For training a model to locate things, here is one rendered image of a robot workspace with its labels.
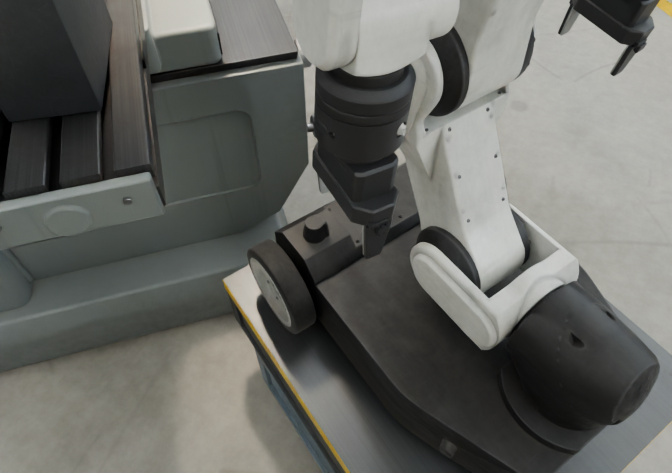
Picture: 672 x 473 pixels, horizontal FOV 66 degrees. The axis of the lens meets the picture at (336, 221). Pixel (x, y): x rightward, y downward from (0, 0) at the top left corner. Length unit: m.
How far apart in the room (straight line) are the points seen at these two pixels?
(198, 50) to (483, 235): 0.68
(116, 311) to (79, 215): 0.87
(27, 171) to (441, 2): 0.52
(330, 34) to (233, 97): 0.83
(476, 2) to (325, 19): 0.28
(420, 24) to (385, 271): 0.65
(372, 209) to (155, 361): 1.19
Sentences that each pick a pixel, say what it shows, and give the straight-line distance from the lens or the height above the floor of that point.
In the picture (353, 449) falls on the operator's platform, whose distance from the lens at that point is 1.04.
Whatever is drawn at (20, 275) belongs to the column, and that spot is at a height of 0.26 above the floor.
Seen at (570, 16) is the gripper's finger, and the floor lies 0.98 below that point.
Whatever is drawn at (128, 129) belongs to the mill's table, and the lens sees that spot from 0.73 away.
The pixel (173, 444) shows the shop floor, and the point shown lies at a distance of 1.52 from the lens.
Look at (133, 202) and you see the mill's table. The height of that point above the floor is 0.92.
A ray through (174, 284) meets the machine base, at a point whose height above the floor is 0.19.
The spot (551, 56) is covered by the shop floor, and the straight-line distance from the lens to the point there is 2.73.
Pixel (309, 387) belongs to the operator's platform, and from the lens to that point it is 1.08.
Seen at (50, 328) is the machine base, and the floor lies 0.15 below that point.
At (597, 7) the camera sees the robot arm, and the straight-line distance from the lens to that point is 0.89.
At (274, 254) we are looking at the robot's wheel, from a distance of 0.99.
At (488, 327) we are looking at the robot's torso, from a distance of 0.82.
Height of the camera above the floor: 1.41
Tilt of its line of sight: 52 degrees down
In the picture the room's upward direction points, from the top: straight up
